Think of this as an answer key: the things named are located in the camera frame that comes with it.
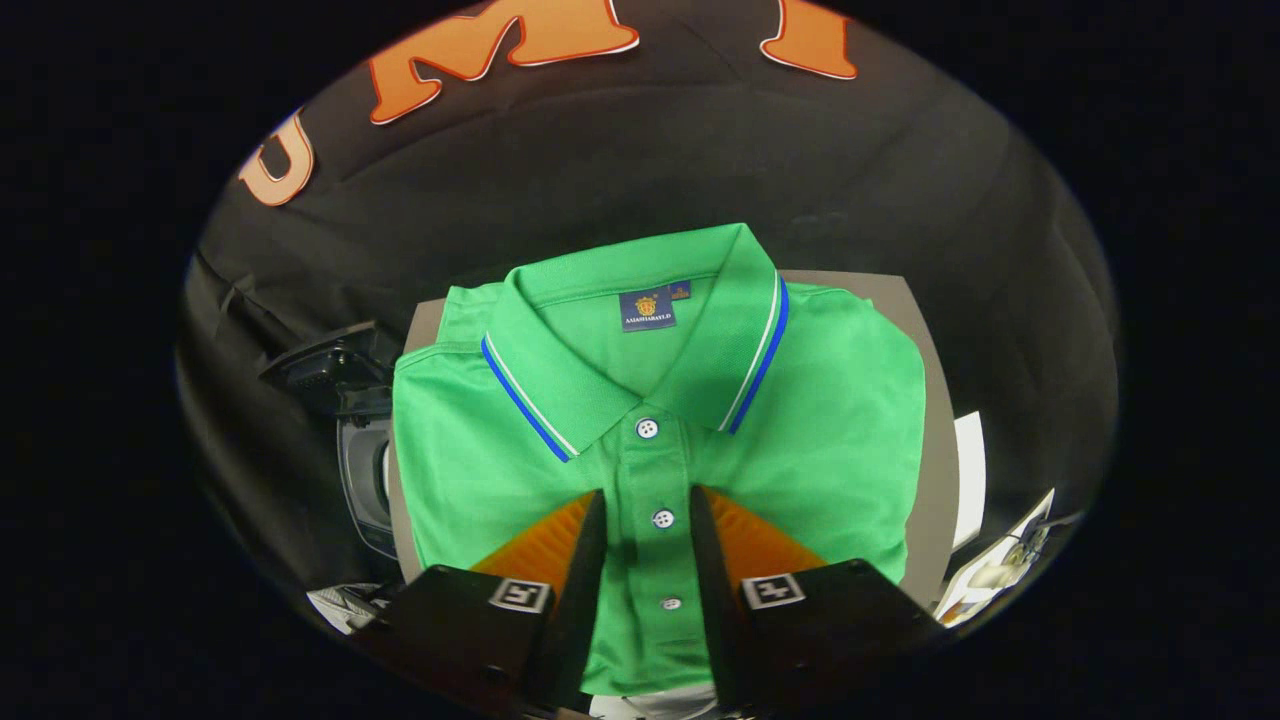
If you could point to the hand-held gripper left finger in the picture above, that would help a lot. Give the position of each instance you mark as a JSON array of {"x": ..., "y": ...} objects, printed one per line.
[{"x": 585, "y": 600}]

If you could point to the white printed packaging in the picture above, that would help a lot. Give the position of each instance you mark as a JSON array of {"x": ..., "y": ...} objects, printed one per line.
[{"x": 990, "y": 575}]

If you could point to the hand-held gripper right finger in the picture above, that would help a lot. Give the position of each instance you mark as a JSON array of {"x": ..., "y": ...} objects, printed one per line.
[{"x": 715, "y": 600}]

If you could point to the grey white patterned object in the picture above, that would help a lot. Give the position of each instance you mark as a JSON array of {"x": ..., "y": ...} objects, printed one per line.
[{"x": 345, "y": 608}]

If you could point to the white paper sheet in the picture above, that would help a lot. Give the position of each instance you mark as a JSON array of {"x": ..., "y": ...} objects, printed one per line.
[{"x": 970, "y": 480}]

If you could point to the black backdrop cloth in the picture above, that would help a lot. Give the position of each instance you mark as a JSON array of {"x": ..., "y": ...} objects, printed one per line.
[{"x": 700, "y": 150}]

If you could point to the green polo shirt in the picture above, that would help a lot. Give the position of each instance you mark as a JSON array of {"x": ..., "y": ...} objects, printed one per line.
[{"x": 820, "y": 430}]

